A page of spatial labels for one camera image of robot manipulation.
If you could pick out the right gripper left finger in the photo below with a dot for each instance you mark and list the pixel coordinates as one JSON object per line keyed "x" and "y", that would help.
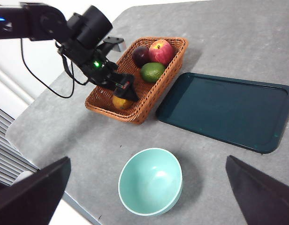
{"x": 29, "y": 201}

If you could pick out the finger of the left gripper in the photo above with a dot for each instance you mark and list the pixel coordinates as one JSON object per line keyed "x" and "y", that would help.
{"x": 128, "y": 92}

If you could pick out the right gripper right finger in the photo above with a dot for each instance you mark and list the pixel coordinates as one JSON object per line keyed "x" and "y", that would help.
{"x": 264, "y": 201}

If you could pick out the orange-brown kiwifruit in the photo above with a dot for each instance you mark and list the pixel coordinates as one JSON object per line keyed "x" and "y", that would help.
{"x": 121, "y": 103}

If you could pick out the teal ribbed bowl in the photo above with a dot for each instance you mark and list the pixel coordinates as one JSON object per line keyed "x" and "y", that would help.
{"x": 149, "y": 182}

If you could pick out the brown wicker basket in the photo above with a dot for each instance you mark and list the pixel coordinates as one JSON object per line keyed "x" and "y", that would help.
{"x": 144, "y": 91}

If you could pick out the green avocado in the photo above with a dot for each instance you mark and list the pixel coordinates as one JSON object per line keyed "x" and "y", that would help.
{"x": 152, "y": 71}

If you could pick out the dark purple plum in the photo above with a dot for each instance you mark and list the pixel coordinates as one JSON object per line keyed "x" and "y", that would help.
{"x": 139, "y": 56}

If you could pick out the red apple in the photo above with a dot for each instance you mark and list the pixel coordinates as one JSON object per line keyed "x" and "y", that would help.
{"x": 162, "y": 54}

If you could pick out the grey slatted panel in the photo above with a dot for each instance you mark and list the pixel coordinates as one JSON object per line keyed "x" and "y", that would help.
{"x": 3, "y": 145}

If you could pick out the dark green rectangular tray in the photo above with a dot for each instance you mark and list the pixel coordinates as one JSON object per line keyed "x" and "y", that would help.
{"x": 229, "y": 110}

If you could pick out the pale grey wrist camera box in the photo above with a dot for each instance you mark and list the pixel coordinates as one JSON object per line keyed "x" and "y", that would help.
{"x": 118, "y": 47}

